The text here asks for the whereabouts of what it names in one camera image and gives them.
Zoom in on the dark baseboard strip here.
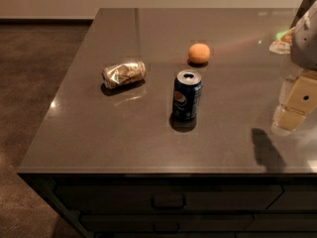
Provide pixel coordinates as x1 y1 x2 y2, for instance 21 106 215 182
0 18 93 26

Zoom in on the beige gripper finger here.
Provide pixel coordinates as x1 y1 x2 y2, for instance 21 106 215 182
272 70 317 132

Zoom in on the crumpled silver snack bag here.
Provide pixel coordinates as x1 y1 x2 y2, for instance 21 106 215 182
102 61 147 89

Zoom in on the dark cabinet with drawers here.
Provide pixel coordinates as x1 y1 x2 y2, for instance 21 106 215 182
22 174 317 238

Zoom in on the blue pepsi can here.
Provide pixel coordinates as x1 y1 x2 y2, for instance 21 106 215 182
172 69 203 121

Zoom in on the upper drawer handle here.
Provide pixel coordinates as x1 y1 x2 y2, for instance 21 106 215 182
151 193 186 210

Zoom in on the orange fruit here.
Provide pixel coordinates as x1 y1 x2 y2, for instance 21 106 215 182
188 44 210 63

